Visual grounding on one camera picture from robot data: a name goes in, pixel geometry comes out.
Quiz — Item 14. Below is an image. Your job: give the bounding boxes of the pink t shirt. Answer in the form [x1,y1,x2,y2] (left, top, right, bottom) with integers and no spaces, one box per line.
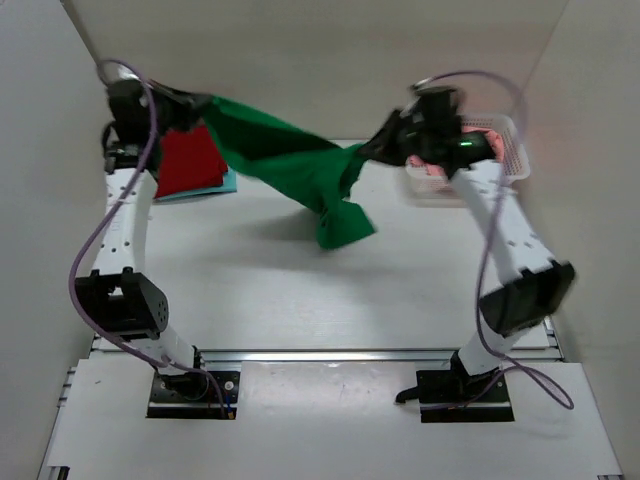
[407,127,505,179]

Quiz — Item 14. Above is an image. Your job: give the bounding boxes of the green t shirt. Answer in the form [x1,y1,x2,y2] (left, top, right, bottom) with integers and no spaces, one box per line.
[202,96,376,250]

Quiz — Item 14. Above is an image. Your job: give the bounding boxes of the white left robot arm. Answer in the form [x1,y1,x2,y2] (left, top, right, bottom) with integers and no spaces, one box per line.
[69,79,211,398]

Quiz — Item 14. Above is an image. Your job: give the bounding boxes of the white plastic basket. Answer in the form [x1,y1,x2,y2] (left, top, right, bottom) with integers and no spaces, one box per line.
[397,114,530,207]

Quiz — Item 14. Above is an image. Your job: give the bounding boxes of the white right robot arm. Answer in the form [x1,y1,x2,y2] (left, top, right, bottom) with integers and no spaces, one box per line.
[359,85,576,401]

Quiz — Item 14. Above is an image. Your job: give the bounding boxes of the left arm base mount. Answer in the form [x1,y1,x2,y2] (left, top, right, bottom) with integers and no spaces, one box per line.
[146,370,241,420]

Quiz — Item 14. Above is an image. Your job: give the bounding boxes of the light blue folded t shirt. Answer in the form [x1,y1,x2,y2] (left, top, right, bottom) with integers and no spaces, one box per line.
[155,170,237,202]

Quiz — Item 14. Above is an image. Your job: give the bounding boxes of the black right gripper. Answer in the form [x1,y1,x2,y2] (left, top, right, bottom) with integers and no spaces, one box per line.
[359,110,437,171]

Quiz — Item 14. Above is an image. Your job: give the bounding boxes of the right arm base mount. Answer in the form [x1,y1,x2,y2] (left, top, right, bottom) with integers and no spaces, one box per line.
[395,370,515,424]

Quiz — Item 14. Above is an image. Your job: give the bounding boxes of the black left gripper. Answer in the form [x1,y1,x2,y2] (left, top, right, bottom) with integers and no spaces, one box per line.
[148,74,215,132]

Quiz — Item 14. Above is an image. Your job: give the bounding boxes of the red folded t shirt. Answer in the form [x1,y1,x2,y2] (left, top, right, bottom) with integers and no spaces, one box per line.
[155,125,228,199]

